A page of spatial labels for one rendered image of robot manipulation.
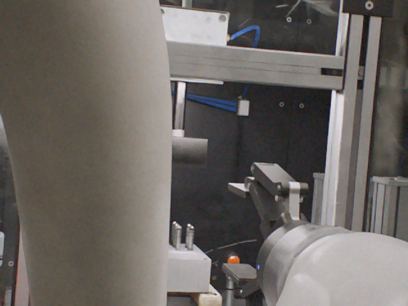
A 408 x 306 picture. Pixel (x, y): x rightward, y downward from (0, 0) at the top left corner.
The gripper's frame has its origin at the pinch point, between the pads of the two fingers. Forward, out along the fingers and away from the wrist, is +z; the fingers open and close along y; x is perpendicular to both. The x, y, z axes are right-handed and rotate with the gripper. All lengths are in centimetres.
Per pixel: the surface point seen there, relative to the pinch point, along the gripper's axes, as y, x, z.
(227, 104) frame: 13, -13, 63
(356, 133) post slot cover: 10.6, -20.9, 21.5
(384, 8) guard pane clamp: 27.6, -23.1, 21.2
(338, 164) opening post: 6.2, -18.7, 21.5
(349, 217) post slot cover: -0.9, -20.9, 21.4
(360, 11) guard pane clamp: 26.9, -19.8, 21.2
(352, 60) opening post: 20.3, -19.4, 21.4
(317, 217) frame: -4.2, -24.8, 43.2
